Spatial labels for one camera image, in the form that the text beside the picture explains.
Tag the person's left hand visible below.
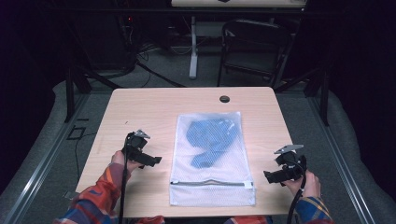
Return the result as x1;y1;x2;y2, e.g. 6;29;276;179
110;149;142;174

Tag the white desk leg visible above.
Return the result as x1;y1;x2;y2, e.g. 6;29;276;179
189;15;200;80

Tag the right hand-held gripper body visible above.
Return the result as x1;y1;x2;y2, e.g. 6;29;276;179
273;144;308;182

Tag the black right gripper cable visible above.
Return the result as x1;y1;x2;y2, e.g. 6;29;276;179
286;156;308;224

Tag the bundle of floor cables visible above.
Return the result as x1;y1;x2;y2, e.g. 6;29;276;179
122;15;192;90

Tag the white mesh laundry bag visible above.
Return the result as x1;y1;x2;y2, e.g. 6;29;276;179
169;110;257;208

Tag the aluminium floor rail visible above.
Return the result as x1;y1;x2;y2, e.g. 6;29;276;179
306;94;379;224
2;92;92;224

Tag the blue cloth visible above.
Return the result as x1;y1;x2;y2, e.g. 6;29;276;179
185;119;241;170

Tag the person's plaid clothing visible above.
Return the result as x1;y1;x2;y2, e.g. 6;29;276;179
132;215;275;224

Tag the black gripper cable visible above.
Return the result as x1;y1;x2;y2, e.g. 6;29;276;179
286;156;308;224
117;133;131;224

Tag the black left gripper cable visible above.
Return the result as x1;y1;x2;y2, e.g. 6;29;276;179
117;133;131;224

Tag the person's right hand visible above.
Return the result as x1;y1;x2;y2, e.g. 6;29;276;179
281;169;322;199

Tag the black metal stand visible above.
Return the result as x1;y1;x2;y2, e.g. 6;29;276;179
274;59;331;127
63;18;124;124

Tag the black folding chair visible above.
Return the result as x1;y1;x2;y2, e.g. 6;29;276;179
216;19;295;89

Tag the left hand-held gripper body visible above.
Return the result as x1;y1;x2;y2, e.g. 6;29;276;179
121;129;151;162

